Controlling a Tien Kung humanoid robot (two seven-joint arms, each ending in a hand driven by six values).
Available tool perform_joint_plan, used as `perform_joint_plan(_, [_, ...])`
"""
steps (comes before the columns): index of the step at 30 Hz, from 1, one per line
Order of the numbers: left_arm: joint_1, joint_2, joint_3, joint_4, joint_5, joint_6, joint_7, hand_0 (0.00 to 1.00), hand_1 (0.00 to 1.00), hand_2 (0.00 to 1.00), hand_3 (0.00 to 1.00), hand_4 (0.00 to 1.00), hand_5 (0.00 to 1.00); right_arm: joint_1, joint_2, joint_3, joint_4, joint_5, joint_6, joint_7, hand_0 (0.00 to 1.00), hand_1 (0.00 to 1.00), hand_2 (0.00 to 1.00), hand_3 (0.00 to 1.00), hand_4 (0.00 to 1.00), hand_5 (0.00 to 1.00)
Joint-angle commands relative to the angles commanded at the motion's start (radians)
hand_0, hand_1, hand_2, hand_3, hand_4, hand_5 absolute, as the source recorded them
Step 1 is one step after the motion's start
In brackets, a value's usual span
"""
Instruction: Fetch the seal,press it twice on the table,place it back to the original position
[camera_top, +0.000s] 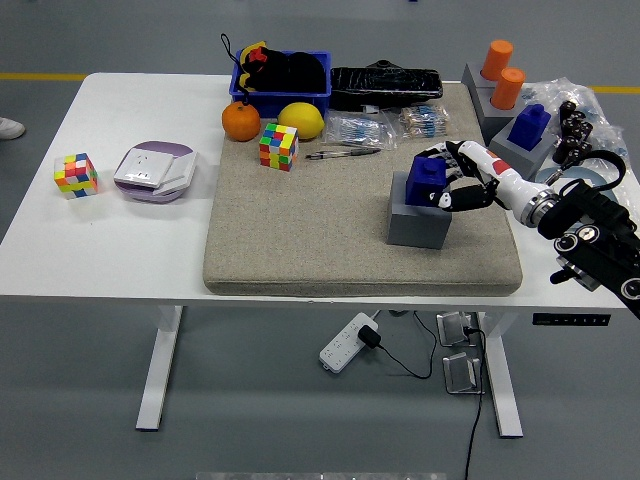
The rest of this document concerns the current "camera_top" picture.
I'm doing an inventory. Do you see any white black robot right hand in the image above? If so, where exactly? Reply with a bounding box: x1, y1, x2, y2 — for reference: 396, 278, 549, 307
418, 139, 549, 214

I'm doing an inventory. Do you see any blue square seal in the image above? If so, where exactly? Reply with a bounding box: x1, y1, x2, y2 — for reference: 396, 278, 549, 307
507, 103, 552, 151
403, 154, 449, 209

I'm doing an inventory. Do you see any grey seal holder block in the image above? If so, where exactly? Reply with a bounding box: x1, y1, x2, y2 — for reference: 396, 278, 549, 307
386, 171, 454, 250
460, 62, 501, 94
472, 84, 526, 147
488, 117, 559, 184

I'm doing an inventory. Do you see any orange cylinder seal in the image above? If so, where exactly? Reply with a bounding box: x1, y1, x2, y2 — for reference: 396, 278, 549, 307
489, 67, 526, 111
481, 39, 514, 81

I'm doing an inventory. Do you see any light blue tray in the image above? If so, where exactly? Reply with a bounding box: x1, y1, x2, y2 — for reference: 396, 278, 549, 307
534, 167, 620, 201

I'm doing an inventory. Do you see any bag of brown resistors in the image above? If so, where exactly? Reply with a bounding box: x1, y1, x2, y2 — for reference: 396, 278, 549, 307
398, 105, 451, 139

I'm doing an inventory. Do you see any black small cylinders cluster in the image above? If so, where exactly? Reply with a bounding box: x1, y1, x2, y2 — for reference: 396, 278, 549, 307
551, 99, 595, 166

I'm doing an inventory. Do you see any clear plastic bag of parts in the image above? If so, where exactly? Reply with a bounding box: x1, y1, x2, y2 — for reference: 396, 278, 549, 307
519, 75, 640, 169

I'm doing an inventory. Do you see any black silver pen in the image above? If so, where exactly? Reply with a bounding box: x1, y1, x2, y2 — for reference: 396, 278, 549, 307
304, 149, 352, 162
319, 146, 382, 158

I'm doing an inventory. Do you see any black plastic-wrapped keyboard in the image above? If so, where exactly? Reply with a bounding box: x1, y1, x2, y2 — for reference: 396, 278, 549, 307
329, 58, 445, 112

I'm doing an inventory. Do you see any bag of blue resistors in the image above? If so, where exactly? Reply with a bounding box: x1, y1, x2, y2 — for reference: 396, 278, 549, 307
322, 112, 399, 150

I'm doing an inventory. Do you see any metal foot pedal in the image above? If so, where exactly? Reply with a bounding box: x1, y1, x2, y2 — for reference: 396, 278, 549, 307
442, 351, 485, 396
436, 311, 481, 348

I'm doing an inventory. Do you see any black table control panel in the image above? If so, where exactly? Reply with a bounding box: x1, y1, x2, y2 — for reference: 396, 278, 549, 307
532, 313, 612, 327

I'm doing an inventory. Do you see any grey-brown fabric mat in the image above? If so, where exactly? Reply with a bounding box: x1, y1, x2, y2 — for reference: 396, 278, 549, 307
202, 82, 525, 297

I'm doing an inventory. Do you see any yellow lemon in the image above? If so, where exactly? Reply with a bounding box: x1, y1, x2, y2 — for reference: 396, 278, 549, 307
277, 101, 326, 140

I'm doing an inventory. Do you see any black cloth bundle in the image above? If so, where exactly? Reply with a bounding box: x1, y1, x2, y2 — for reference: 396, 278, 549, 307
283, 51, 328, 93

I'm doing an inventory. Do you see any black power adapter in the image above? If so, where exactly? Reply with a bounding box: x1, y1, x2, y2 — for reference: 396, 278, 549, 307
357, 324, 382, 349

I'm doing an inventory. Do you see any bright colour puzzle cube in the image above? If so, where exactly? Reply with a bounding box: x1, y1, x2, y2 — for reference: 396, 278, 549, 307
258, 122, 300, 173

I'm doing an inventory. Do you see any white table leg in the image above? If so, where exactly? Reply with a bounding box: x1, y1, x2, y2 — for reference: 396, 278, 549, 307
135, 304, 185, 432
477, 312, 525, 440

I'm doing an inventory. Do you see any blue plastic bin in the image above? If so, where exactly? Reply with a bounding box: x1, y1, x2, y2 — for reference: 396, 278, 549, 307
228, 49, 333, 120

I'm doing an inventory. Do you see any white power strip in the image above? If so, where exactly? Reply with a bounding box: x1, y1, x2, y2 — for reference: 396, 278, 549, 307
318, 312, 381, 374

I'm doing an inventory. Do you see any black pouch with yellow trim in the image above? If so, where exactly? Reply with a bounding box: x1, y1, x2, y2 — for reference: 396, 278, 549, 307
219, 33, 291, 101

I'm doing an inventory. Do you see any orange fruit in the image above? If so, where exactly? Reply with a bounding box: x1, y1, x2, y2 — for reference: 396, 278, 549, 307
221, 101, 262, 143

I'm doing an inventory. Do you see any pale colour puzzle cube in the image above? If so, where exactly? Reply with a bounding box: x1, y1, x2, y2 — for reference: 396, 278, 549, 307
53, 152, 100, 201

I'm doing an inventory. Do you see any person's white shoe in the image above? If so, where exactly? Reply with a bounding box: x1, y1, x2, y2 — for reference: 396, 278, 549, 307
0, 116, 26, 140

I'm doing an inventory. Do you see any black adapter cable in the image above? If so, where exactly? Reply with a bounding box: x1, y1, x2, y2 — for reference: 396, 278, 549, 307
374, 310, 439, 380

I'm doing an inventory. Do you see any black power cable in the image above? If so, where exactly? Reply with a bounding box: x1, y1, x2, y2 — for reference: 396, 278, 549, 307
462, 325, 487, 480

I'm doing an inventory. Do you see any white wall switch panel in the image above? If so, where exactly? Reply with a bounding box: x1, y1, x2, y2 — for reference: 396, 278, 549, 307
152, 151, 200, 197

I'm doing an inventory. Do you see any white wall socket panel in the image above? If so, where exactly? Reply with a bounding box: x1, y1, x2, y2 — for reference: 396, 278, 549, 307
113, 145, 176, 189

